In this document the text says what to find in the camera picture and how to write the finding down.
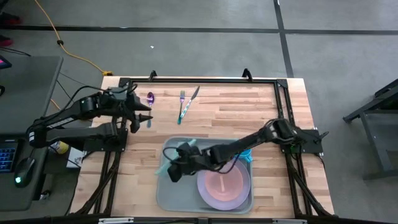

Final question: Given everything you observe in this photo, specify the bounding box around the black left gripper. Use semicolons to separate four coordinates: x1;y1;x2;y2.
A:
104;88;154;126

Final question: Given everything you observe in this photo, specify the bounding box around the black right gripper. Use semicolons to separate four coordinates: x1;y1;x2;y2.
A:
167;142;213;184

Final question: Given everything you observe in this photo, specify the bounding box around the teal cloth napkin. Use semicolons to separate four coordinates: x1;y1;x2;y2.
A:
154;138;198;179

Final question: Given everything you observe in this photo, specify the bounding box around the iridescent metal spoon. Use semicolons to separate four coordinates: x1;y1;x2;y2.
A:
146;91;155;129

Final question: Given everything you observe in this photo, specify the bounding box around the iridescent metal fork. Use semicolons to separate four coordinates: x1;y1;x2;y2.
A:
177;90;187;126

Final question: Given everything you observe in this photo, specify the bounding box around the knife with teal patterned handle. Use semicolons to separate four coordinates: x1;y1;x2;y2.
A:
180;85;201;119

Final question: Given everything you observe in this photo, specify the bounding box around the pink translucent bowl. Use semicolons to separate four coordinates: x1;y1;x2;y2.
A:
203;169;244;203

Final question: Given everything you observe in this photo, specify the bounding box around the lilac plastic plate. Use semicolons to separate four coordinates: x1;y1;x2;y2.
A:
196;157;252;212

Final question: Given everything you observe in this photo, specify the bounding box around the blue plastic cup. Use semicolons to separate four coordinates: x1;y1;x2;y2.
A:
233;148;254;164

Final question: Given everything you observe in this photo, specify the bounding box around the grey plastic tray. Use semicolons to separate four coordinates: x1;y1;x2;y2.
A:
155;135;254;216

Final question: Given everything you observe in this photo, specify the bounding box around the white printed box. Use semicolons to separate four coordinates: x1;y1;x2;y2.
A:
65;146;83;169

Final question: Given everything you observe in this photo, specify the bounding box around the yellow and white bottle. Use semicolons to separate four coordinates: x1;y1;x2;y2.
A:
49;140;70;155

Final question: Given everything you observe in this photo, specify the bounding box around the grey side desk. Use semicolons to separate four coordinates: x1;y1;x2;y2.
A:
0;55;65;213

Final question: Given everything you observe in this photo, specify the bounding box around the black computer mouse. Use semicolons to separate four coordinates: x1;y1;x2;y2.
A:
13;157;36;189

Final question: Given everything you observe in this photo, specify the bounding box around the backlit computer keyboard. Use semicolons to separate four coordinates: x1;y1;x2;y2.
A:
0;146;18;174

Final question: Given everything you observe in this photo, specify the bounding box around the small pink-lit device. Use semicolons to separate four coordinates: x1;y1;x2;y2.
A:
0;55;13;70

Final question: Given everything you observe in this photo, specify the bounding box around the red shoe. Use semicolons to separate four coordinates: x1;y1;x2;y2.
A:
0;12;23;26
0;34;14;47

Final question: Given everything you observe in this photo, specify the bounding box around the black metal stand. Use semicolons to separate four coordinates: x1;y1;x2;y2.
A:
342;77;398;181

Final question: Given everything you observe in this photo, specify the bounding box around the silver metal bracket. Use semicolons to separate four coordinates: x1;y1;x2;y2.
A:
272;218;308;224
98;217;135;224

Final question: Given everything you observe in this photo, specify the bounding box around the yellow extension cable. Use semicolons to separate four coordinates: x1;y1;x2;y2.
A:
33;0;114;111

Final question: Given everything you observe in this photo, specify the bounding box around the black aluminium table frame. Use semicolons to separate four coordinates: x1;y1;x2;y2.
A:
68;68;336;224

